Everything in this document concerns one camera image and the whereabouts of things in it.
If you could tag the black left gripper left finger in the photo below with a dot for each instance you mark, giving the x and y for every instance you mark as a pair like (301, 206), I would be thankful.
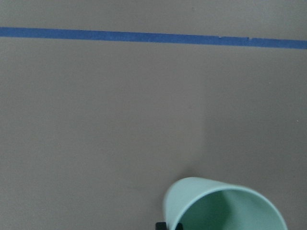
(160, 226)

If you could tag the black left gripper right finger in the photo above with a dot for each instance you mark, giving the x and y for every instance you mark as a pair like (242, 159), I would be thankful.
(179, 226)

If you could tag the mint green cup carried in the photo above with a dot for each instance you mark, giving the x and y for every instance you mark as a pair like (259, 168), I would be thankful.
(203, 204)

